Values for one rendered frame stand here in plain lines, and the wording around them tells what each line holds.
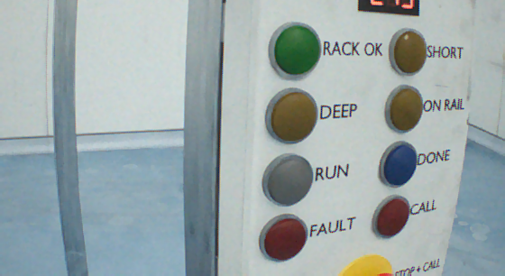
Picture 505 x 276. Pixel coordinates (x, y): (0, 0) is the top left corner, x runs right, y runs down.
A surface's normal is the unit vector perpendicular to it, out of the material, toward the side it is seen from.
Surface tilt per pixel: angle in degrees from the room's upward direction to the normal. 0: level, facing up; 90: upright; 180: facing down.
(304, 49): 89
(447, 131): 90
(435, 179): 90
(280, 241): 89
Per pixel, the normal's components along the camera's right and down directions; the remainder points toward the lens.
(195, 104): -0.91, 0.07
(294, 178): 0.43, 0.20
